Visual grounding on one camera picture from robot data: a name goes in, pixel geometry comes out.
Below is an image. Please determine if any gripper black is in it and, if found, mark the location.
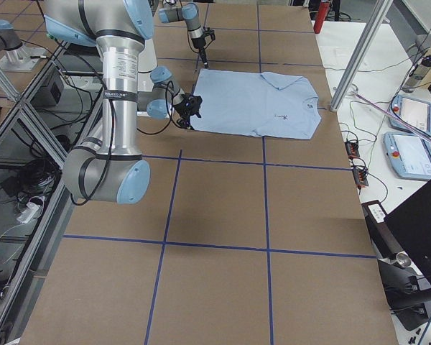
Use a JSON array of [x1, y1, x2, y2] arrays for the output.
[[191, 36, 209, 68], [175, 105, 195, 130]]

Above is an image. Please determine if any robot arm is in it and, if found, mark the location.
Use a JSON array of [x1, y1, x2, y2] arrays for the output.
[[158, 1, 216, 68], [45, 1, 203, 206]]

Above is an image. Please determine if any reacher grabber stick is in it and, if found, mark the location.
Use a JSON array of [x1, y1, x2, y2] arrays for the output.
[[348, 89, 431, 152]]

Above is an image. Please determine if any blue teach pendant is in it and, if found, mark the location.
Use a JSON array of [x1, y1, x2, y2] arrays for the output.
[[383, 132, 431, 181], [389, 95, 431, 135]]

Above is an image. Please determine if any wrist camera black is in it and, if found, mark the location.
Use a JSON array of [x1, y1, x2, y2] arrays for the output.
[[203, 27, 216, 46], [182, 93, 203, 118]]

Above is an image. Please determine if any aluminium frame post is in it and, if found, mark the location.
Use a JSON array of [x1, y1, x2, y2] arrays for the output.
[[330, 0, 393, 112]]

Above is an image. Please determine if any red cylinder bottle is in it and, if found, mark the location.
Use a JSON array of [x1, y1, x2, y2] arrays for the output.
[[313, 0, 331, 34]]

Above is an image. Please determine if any far blue teach pendant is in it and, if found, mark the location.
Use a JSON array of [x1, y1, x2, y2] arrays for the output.
[[389, 95, 431, 135]]

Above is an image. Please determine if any near blue teach pendant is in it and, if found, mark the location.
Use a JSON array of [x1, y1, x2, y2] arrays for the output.
[[383, 132, 431, 181]]

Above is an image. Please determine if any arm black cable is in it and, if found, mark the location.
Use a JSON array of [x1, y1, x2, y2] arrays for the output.
[[70, 78, 187, 208]]

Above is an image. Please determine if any light blue t-shirt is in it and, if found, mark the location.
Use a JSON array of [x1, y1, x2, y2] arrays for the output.
[[191, 70, 321, 139]]

